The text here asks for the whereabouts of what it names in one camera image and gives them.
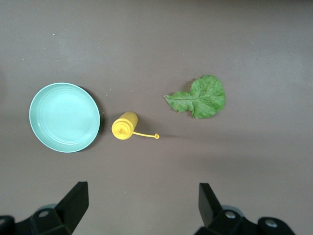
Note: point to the green lettuce leaf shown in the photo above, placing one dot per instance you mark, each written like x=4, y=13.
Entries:
x=203, y=101

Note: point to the yellow squeeze bottle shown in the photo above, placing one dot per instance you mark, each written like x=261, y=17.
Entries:
x=125, y=125

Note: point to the mint green plate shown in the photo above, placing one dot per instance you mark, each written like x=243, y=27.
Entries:
x=64, y=118

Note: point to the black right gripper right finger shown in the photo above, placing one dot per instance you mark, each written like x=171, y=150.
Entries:
x=210, y=210

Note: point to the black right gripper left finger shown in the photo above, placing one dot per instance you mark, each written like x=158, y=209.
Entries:
x=71, y=208

